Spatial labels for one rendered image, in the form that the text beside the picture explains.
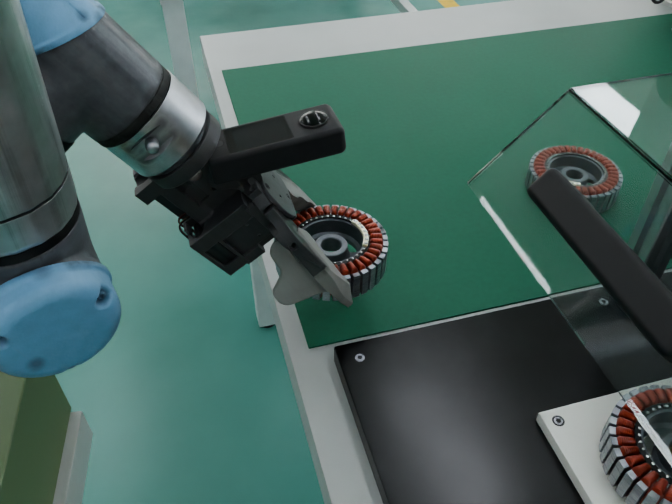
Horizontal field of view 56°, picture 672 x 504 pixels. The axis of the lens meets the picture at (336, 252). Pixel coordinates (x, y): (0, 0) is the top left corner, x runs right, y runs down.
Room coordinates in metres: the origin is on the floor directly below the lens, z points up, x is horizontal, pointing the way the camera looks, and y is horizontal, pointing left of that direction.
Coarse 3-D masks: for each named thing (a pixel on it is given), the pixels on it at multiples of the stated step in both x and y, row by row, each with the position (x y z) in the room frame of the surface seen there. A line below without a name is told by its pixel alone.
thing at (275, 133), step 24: (264, 120) 0.46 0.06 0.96; (288, 120) 0.46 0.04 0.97; (312, 120) 0.45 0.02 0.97; (336, 120) 0.45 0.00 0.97; (240, 144) 0.43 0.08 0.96; (264, 144) 0.43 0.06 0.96; (288, 144) 0.43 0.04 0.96; (312, 144) 0.43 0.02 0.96; (336, 144) 0.44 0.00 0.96; (216, 168) 0.41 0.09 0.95; (240, 168) 0.42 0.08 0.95; (264, 168) 0.42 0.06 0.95
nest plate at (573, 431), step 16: (592, 400) 0.31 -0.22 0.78; (608, 400) 0.31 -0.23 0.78; (544, 416) 0.29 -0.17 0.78; (560, 416) 0.29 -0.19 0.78; (576, 416) 0.29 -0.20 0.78; (592, 416) 0.29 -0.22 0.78; (608, 416) 0.29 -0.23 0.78; (544, 432) 0.28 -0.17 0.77; (560, 432) 0.28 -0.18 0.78; (576, 432) 0.28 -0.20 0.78; (592, 432) 0.28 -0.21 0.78; (560, 448) 0.27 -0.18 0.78; (576, 448) 0.27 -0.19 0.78; (592, 448) 0.27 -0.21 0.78; (576, 464) 0.25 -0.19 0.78; (592, 464) 0.25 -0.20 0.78; (576, 480) 0.24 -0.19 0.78; (592, 480) 0.24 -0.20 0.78; (608, 480) 0.24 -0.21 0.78; (592, 496) 0.23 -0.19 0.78; (608, 496) 0.23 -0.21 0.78
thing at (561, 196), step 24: (552, 168) 0.25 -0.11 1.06; (528, 192) 0.25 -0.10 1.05; (552, 192) 0.24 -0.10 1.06; (576, 192) 0.23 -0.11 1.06; (552, 216) 0.23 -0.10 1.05; (576, 216) 0.22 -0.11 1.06; (600, 216) 0.22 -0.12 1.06; (576, 240) 0.21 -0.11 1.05; (600, 240) 0.20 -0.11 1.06; (600, 264) 0.19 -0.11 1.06; (624, 264) 0.19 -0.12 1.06; (624, 288) 0.18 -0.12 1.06; (648, 288) 0.17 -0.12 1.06; (648, 312) 0.17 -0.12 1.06; (648, 336) 0.16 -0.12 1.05
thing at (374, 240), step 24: (312, 216) 0.50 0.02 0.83; (336, 216) 0.50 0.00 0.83; (360, 216) 0.49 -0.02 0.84; (336, 240) 0.47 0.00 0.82; (360, 240) 0.47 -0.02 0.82; (384, 240) 0.46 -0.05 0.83; (336, 264) 0.42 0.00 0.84; (360, 264) 0.42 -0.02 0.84; (384, 264) 0.44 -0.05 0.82; (360, 288) 0.42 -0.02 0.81
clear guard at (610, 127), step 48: (576, 96) 0.32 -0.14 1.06; (624, 96) 0.32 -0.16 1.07; (528, 144) 0.31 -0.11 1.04; (576, 144) 0.29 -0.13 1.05; (624, 144) 0.28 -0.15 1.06; (480, 192) 0.30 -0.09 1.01; (624, 192) 0.25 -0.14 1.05; (528, 240) 0.26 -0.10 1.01; (624, 240) 0.23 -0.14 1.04; (576, 288) 0.22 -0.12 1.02; (624, 336) 0.18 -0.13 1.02; (624, 384) 0.16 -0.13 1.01
